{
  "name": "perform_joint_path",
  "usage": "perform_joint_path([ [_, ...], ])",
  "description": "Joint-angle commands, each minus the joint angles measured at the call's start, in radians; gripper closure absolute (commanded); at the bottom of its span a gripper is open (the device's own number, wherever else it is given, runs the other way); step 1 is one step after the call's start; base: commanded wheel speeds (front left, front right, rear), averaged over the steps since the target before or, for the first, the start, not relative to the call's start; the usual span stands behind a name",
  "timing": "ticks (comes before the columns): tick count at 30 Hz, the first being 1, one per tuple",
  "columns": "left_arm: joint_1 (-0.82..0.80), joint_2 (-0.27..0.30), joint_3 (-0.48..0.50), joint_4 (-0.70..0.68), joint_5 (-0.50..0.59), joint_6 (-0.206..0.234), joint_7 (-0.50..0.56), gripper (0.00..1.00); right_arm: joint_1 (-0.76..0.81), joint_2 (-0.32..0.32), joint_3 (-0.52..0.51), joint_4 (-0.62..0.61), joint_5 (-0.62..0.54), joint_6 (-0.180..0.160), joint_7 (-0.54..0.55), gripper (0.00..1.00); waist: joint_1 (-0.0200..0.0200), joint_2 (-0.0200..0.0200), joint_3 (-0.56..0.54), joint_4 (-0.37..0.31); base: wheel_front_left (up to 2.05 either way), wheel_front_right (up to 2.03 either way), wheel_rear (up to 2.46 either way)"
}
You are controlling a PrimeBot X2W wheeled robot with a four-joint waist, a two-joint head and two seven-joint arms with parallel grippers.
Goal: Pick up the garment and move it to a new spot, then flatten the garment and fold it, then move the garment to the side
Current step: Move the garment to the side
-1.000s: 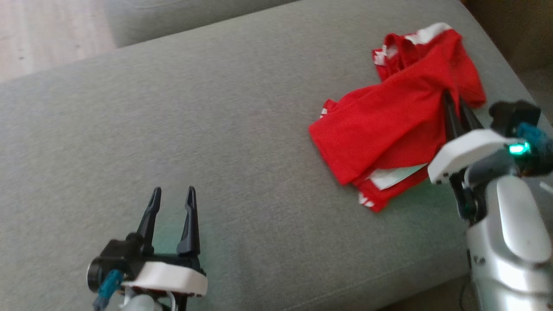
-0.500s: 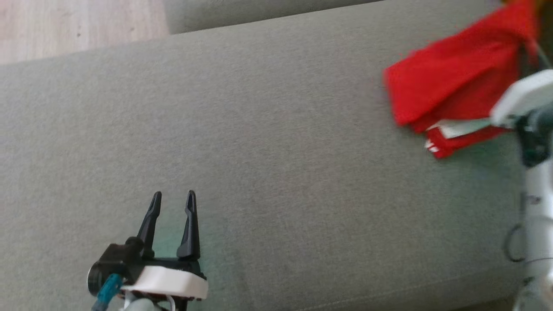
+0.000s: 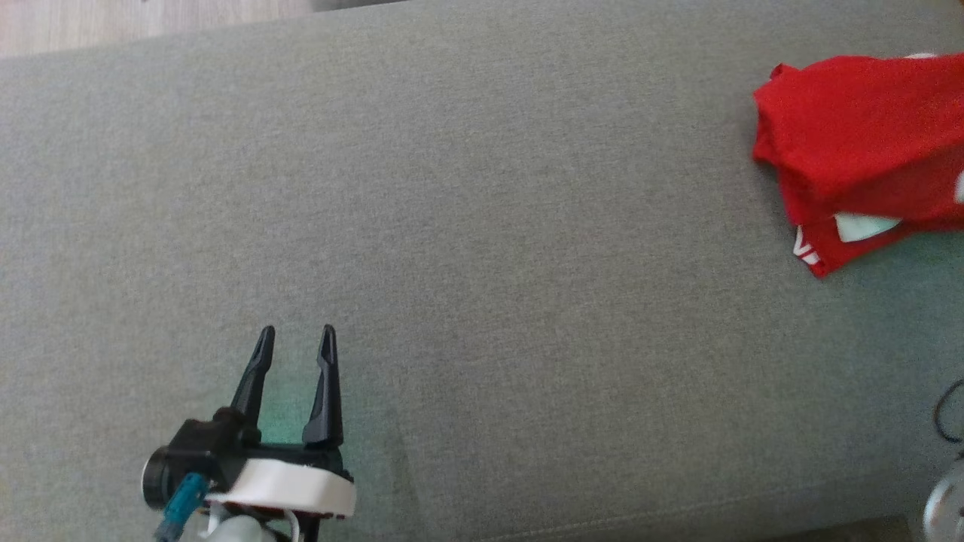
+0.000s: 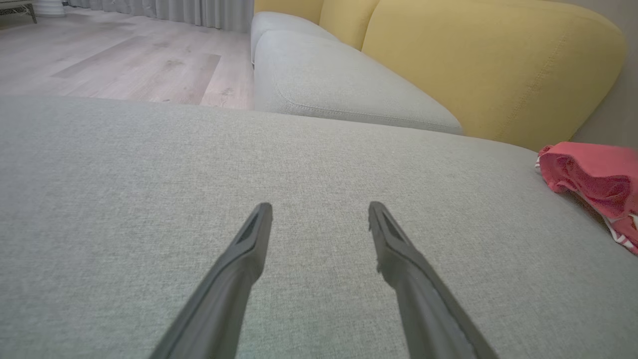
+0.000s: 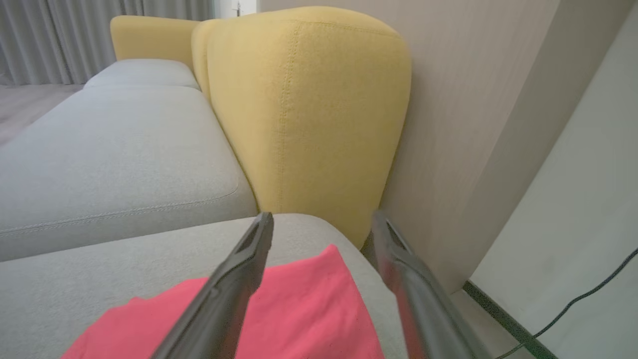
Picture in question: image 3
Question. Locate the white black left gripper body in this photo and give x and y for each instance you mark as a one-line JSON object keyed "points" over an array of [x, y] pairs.
{"points": [[294, 482]]}

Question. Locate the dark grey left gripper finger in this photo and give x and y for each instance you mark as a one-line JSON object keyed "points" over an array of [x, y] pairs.
{"points": [[252, 391], [325, 391]]}

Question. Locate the red jersey with white sleeves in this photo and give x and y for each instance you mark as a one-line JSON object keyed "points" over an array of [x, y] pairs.
{"points": [[858, 128]]}

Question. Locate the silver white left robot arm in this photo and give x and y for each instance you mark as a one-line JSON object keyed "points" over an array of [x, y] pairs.
{"points": [[241, 531]]}

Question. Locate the grey sofa chaise seat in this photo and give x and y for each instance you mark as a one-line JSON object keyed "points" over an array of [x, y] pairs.
{"points": [[482, 263]]}

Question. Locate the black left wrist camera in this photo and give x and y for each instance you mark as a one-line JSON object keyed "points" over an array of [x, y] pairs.
{"points": [[188, 452]]}

